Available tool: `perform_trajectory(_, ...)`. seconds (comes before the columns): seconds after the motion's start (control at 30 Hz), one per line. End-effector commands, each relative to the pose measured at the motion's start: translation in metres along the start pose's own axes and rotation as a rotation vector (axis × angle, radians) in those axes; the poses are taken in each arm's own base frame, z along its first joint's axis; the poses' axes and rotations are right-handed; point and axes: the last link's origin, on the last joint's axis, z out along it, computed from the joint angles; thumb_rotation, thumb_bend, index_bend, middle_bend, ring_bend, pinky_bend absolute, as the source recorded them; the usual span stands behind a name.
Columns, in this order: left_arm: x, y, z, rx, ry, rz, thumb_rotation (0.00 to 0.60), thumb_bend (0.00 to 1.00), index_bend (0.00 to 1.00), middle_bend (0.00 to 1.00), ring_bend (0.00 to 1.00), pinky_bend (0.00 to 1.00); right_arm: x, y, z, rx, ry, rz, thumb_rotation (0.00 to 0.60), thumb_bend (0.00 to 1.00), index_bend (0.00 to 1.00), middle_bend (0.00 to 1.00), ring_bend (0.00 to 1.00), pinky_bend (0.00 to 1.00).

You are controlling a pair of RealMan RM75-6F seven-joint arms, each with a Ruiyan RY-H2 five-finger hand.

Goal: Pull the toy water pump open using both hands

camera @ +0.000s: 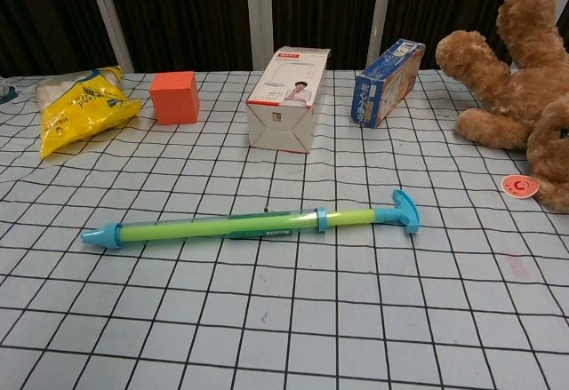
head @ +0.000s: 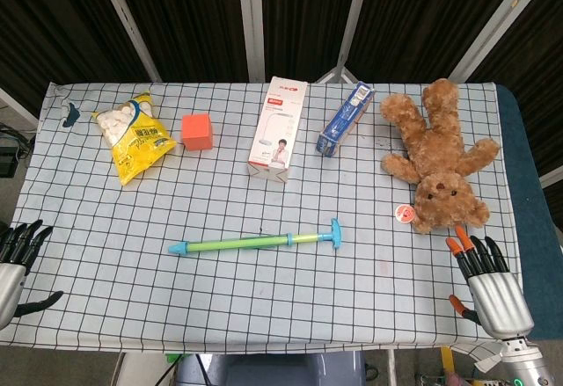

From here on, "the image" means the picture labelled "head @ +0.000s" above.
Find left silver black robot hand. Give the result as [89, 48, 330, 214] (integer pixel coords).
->
[0, 220, 65, 331]

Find right silver robot hand orange fingertips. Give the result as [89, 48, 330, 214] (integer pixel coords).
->
[445, 225, 536, 341]

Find green and blue toy plunger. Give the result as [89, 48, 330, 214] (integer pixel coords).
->
[289, 217, 343, 251]

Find blue green water squirter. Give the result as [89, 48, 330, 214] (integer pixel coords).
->
[167, 232, 295, 257]

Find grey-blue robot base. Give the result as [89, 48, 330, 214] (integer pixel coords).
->
[175, 350, 366, 386]

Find black electronic device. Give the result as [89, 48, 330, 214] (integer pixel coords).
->
[0, 146, 21, 179]

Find teal table pad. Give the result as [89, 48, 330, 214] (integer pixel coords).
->
[496, 85, 563, 341]

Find round red white tag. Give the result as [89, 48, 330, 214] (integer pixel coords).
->
[394, 203, 416, 224]

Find brown teddy bear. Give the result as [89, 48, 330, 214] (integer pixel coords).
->
[379, 77, 501, 234]

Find yellow snack bag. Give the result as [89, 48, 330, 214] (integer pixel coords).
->
[91, 91, 178, 187]

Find white black checkered tablecloth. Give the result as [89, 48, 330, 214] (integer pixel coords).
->
[0, 81, 527, 354]

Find orange cube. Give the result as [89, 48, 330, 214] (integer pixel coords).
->
[181, 113, 216, 151]

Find white red lamp box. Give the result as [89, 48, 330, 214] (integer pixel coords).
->
[246, 76, 309, 184]

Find dark folding screen white frame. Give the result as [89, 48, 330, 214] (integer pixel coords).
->
[0, 0, 563, 114]

